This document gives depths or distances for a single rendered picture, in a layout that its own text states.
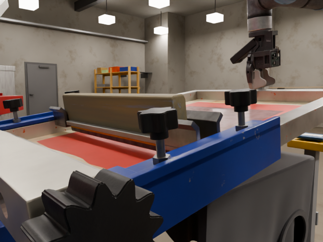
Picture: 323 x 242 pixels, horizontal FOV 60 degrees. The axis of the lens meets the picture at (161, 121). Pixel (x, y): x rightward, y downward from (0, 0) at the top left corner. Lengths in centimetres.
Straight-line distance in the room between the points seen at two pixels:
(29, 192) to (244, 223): 48
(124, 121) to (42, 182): 35
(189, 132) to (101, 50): 1203
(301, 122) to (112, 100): 36
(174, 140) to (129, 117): 13
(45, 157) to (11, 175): 4
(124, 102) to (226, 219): 28
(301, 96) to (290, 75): 970
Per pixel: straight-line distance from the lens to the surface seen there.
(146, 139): 46
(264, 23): 98
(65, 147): 64
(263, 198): 64
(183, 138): 40
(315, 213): 125
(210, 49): 1246
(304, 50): 1055
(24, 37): 1117
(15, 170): 24
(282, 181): 71
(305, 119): 60
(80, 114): 68
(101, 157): 52
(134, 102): 49
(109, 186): 16
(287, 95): 96
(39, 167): 23
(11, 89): 944
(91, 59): 1211
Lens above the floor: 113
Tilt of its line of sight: 6 degrees down
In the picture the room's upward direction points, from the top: straight up
